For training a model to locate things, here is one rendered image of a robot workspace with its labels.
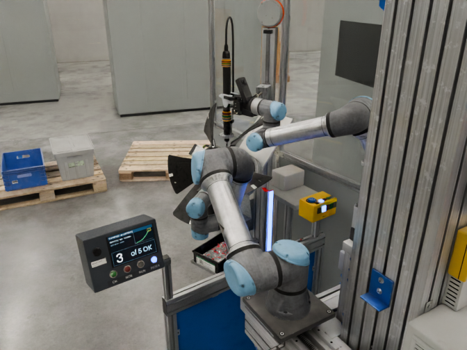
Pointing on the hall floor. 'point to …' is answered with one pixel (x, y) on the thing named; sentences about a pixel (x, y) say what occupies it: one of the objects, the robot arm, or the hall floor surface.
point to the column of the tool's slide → (269, 67)
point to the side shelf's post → (288, 223)
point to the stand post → (261, 198)
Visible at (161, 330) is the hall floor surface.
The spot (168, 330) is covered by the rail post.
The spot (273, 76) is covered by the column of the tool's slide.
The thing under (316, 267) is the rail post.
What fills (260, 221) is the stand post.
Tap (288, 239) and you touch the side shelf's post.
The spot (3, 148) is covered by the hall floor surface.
